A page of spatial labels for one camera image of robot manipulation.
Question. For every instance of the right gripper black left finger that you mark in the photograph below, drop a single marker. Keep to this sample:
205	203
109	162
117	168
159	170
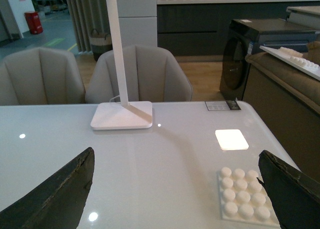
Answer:
58	202

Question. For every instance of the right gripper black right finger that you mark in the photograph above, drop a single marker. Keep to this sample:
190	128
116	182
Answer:
295	197

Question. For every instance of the white studded base plate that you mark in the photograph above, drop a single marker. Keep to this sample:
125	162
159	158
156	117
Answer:
243	198

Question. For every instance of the olive sofa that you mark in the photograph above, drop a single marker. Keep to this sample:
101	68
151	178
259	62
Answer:
288	101

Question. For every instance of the white desk lamp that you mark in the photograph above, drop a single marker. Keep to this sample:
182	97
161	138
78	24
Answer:
123	115

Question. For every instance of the black label sticker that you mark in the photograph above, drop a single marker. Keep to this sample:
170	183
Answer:
227	105

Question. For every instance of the beige chair left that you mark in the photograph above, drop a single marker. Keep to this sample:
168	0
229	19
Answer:
40	76

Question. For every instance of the beige chair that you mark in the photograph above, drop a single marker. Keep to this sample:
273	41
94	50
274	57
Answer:
40	76
152	74

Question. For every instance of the white board with studs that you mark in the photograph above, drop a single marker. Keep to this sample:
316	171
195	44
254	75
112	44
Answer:
295	59

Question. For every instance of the beige chair right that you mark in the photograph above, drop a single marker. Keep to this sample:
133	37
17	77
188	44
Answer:
152	74

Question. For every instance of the woven basket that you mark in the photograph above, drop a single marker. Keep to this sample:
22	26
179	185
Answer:
100	42

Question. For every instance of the black washing machine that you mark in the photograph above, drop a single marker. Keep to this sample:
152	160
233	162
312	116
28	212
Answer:
245	36

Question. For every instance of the red bin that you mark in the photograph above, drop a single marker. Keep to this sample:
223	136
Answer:
33	21

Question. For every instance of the dark kitchen counter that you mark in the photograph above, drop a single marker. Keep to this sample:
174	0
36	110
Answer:
201	29

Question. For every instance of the white drawer cabinet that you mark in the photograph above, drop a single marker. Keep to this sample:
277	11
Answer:
138	22

